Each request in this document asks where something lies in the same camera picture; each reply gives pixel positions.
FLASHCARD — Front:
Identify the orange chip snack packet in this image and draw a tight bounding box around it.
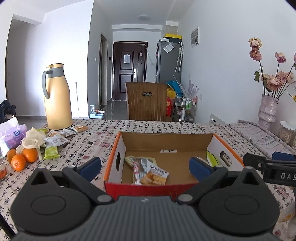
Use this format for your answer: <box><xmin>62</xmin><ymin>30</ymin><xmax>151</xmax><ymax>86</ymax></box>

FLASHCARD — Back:
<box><xmin>140</xmin><ymin>166</ymin><xmax>169</xmax><ymax>185</ymax></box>

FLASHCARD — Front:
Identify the folded pink grey cloth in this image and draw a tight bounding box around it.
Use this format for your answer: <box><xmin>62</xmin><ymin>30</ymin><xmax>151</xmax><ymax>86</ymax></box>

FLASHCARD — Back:
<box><xmin>228</xmin><ymin>120</ymin><xmax>295</xmax><ymax>158</ymax></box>

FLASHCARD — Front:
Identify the glass jar with seeds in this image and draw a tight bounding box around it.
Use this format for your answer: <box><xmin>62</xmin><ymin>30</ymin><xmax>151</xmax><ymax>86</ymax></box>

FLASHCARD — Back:
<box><xmin>278</xmin><ymin>121</ymin><xmax>296</xmax><ymax>150</ymax></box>

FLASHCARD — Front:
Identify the calligraphy print tablecloth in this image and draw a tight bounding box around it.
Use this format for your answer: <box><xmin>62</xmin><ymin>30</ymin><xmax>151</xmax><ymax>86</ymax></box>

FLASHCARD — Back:
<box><xmin>0</xmin><ymin>118</ymin><xmax>296</xmax><ymax>241</ymax></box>

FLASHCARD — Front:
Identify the green snack packet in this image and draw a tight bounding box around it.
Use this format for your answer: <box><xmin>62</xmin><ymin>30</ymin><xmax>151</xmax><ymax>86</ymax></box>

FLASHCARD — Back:
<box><xmin>43</xmin><ymin>146</ymin><xmax>60</xmax><ymax>160</ymax></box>

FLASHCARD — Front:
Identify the pink ceramic vase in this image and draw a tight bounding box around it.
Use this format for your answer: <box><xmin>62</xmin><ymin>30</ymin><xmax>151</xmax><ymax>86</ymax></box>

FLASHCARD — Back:
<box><xmin>257</xmin><ymin>94</ymin><xmax>279</xmax><ymax>130</ymax></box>

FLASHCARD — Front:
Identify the white grey snack packet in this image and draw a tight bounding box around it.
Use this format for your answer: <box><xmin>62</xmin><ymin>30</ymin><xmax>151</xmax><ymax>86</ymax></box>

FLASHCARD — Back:
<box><xmin>44</xmin><ymin>134</ymin><xmax>69</xmax><ymax>147</ymax></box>

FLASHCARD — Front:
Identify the orange cracker packet by thermos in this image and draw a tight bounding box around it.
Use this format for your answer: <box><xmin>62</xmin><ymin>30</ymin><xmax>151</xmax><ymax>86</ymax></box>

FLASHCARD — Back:
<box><xmin>69</xmin><ymin>125</ymin><xmax>88</xmax><ymax>133</ymax></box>

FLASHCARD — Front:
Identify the orange tangerine right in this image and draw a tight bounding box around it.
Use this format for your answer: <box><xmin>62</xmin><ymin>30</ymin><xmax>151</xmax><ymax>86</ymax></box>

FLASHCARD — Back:
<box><xmin>22</xmin><ymin>149</ymin><xmax>38</xmax><ymax>163</ymax></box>

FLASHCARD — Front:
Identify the orange tangerine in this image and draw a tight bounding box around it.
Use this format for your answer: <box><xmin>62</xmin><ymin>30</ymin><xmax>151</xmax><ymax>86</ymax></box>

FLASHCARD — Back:
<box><xmin>11</xmin><ymin>154</ymin><xmax>26</xmax><ymax>172</ymax></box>
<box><xmin>22</xmin><ymin>149</ymin><xmax>38</xmax><ymax>163</ymax></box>
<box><xmin>6</xmin><ymin>149</ymin><xmax>16</xmax><ymax>163</ymax></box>

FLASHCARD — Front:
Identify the white red snack packet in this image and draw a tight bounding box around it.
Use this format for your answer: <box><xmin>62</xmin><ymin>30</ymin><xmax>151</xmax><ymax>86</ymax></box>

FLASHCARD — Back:
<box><xmin>133</xmin><ymin>161</ymin><xmax>141</xmax><ymax>185</ymax></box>

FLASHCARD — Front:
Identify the white crumpled wrapper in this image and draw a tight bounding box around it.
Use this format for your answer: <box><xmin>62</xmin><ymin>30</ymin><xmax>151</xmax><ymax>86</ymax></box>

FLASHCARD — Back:
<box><xmin>16</xmin><ymin>128</ymin><xmax>46</xmax><ymax>160</ymax></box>

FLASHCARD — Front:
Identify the blue plastic stool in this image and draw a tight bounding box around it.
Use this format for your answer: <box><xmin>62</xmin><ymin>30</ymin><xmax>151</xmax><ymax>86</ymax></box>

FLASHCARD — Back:
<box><xmin>89</xmin><ymin>104</ymin><xmax>106</xmax><ymax>120</ymax></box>

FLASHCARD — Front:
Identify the orange white cardboard box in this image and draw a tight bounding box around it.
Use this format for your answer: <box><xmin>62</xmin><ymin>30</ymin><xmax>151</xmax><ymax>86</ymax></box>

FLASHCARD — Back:
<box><xmin>103</xmin><ymin>132</ymin><xmax>244</xmax><ymax>199</ymax></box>

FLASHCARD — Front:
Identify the grey snack packet in box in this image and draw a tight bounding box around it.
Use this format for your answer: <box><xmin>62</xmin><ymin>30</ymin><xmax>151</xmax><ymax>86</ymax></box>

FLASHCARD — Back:
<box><xmin>124</xmin><ymin>156</ymin><xmax>157</xmax><ymax>173</ymax></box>

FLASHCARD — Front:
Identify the orange tangerine front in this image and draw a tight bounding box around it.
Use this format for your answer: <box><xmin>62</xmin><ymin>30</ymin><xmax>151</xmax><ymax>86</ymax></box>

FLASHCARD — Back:
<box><xmin>11</xmin><ymin>154</ymin><xmax>26</xmax><ymax>172</ymax></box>

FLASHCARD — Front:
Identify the dried pink rose bouquet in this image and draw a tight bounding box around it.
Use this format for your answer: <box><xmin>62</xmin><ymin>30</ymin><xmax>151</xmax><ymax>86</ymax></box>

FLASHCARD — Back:
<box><xmin>248</xmin><ymin>37</ymin><xmax>295</xmax><ymax>101</ymax></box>

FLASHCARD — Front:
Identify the metal utility cart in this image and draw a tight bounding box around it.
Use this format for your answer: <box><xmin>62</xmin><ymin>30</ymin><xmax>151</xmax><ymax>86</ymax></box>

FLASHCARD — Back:
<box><xmin>173</xmin><ymin>94</ymin><xmax>198</xmax><ymax>123</ymax></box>

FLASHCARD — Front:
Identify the orange tangerine left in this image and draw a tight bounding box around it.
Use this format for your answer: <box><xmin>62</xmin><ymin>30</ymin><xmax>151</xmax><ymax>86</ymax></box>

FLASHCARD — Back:
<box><xmin>6</xmin><ymin>149</ymin><xmax>16</xmax><ymax>163</ymax></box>

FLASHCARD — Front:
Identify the purple tissue pack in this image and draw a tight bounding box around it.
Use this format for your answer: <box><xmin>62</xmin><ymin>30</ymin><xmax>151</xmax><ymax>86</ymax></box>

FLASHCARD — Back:
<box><xmin>1</xmin><ymin>116</ymin><xmax>28</xmax><ymax>157</ymax></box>

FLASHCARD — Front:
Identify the red gift box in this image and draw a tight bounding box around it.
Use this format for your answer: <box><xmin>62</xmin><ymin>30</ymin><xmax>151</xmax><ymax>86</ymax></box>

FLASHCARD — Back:
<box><xmin>166</xmin><ymin>97</ymin><xmax>175</xmax><ymax>117</ymax></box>

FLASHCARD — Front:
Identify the yellow thermos jug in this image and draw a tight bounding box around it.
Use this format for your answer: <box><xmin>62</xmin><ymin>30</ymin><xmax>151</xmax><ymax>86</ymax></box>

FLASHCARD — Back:
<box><xmin>42</xmin><ymin>63</ymin><xmax>73</xmax><ymax>130</ymax></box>

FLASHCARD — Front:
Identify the black bag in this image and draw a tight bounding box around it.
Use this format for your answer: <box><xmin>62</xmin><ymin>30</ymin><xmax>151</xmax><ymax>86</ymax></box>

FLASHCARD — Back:
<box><xmin>0</xmin><ymin>100</ymin><xmax>16</xmax><ymax>123</ymax></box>

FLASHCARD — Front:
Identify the grey refrigerator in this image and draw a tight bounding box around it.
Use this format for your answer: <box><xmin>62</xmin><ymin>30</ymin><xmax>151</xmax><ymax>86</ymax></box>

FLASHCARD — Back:
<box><xmin>156</xmin><ymin>40</ymin><xmax>182</xmax><ymax>83</ymax></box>

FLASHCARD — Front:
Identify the dark brown entrance door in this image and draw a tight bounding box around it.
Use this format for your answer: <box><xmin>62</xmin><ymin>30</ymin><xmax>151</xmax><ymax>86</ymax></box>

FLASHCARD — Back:
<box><xmin>112</xmin><ymin>41</ymin><xmax>147</xmax><ymax>101</ymax></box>

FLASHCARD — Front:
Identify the white umbrella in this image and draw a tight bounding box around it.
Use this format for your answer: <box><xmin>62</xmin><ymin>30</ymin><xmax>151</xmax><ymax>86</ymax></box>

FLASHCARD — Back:
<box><xmin>175</xmin><ymin>41</ymin><xmax>184</xmax><ymax>73</ymax></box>

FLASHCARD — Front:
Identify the yellow box on fridge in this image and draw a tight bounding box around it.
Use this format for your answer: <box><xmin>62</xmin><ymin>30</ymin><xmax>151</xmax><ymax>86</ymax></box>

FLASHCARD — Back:
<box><xmin>164</xmin><ymin>33</ymin><xmax>183</xmax><ymax>40</ymax></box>

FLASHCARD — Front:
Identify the ceiling lamp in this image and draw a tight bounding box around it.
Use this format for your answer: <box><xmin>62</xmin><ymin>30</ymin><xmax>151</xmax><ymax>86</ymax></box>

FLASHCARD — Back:
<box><xmin>138</xmin><ymin>14</ymin><xmax>151</xmax><ymax>21</ymax></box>

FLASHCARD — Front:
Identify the wall electrical panel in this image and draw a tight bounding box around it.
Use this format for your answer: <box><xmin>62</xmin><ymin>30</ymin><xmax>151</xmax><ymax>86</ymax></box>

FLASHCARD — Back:
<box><xmin>191</xmin><ymin>26</ymin><xmax>200</xmax><ymax>47</ymax></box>

